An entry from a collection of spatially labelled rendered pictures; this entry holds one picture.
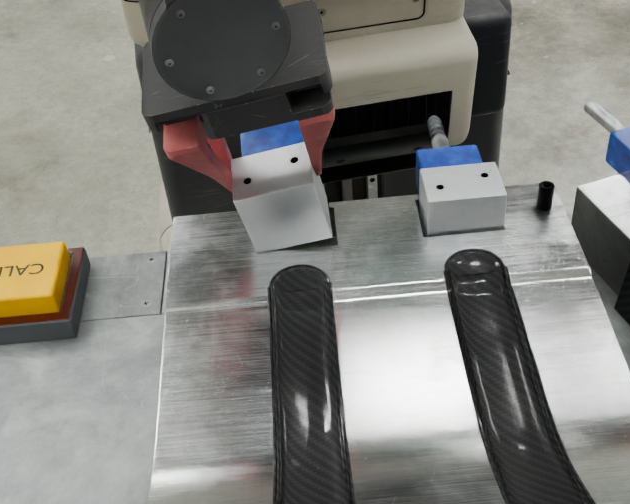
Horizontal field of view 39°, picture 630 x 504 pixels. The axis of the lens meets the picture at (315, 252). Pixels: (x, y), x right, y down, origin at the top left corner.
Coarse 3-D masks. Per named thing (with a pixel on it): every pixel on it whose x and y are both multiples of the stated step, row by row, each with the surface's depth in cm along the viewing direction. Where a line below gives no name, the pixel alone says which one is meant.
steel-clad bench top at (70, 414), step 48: (96, 288) 69; (144, 288) 68; (96, 336) 65; (144, 336) 64; (624, 336) 61; (0, 384) 62; (48, 384) 62; (96, 384) 61; (144, 384) 61; (0, 432) 59; (48, 432) 59; (96, 432) 58; (144, 432) 58; (0, 480) 56; (48, 480) 56; (96, 480) 55; (144, 480) 55
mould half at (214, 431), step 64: (512, 192) 60; (192, 256) 57; (256, 256) 57; (320, 256) 56; (384, 256) 56; (448, 256) 55; (512, 256) 55; (576, 256) 54; (192, 320) 53; (256, 320) 53; (384, 320) 52; (448, 320) 52; (576, 320) 51; (192, 384) 50; (256, 384) 49; (384, 384) 49; (448, 384) 48; (576, 384) 48; (192, 448) 47; (256, 448) 46; (384, 448) 46; (448, 448) 45; (576, 448) 45
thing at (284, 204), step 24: (264, 144) 57; (288, 144) 57; (240, 168) 54; (264, 168) 54; (288, 168) 53; (312, 168) 53; (240, 192) 53; (264, 192) 53; (288, 192) 53; (312, 192) 53; (240, 216) 54; (264, 216) 54; (288, 216) 54; (312, 216) 55; (264, 240) 56; (288, 240) 56; (312, 240) 56
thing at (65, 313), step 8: (72, 248) 69; (80, 248) 69; (80, 256) 68; (72, 264) 68; (80, 264) 68; (72, 272) 67; (72, 280) 66; (72, 288) 66; (64, 296) 65; (72, 296) 65; (64, 304) 65; (64, 312) 64; (0, 320) 64; (8, 320) 64; (16, 320) 64; (24, 320) 64; (32, 320) 64; (40, 320) 63; (48, 320) 63; (56, 320) 63
